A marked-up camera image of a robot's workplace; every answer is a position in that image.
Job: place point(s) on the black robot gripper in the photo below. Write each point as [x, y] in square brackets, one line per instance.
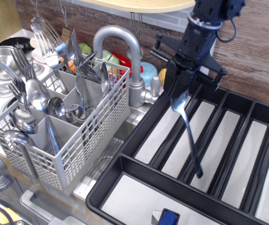
[182, 55]

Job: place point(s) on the big steel spoon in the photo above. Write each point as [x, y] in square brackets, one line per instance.
[178, 105]

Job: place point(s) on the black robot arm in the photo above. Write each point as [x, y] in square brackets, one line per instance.
[211, 9]

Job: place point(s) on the steel spoon near faucet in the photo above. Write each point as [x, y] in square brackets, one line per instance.
[105, 84]

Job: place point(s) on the black plastic cutlery tray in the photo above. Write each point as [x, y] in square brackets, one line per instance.
[213, 171]

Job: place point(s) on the small round steel spoon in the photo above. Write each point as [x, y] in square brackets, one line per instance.
[56, 108]

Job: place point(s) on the grey plastic cutlery basket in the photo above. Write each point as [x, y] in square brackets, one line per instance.
[80, 145]

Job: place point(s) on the large steel spoon centre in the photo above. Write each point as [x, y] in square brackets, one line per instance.
[38, 95]

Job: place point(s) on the steel spoon front left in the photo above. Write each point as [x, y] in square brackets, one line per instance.
[25, 121]

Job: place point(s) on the steel spoon lower left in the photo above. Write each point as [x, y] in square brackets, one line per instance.
[17, 137]

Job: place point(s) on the yellow toy corn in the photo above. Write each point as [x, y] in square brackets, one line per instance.
[162, 75]

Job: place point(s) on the light blue toy pot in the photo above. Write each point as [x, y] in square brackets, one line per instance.
[148, 71]

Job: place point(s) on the grey toy faucet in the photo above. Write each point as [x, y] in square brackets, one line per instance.
[138, 94]

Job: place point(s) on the red toy vegetable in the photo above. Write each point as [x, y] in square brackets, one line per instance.
[123, 61]

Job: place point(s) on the green toy vegetable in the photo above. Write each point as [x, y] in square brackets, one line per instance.
[108, 56]

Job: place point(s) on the steel forks cluster back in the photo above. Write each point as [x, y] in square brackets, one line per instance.
[81, 63]

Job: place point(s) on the large steel fork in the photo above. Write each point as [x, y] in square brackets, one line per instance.
[50, 56]

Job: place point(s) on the blue clamp object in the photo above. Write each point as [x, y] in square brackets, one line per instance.
[164, 217]

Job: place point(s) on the steel forks left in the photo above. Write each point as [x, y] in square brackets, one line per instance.
[24, 67]

